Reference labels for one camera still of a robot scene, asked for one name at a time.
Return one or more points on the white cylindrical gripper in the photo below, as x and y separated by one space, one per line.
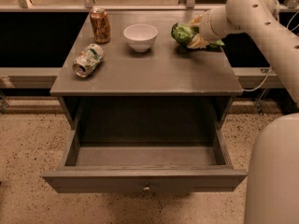
206 28

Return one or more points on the green rice chip bag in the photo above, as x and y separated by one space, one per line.
184 34

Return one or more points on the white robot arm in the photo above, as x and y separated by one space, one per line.
272 186

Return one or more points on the open grey top drawer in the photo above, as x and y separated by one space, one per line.
117 144

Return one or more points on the white ceramic bowl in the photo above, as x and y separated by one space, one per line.
140 37

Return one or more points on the grey wooden cabinet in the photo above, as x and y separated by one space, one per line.
165 69

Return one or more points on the upright orange soda can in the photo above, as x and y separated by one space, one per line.
100 24

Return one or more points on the lying green white can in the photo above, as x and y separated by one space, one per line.
88 60

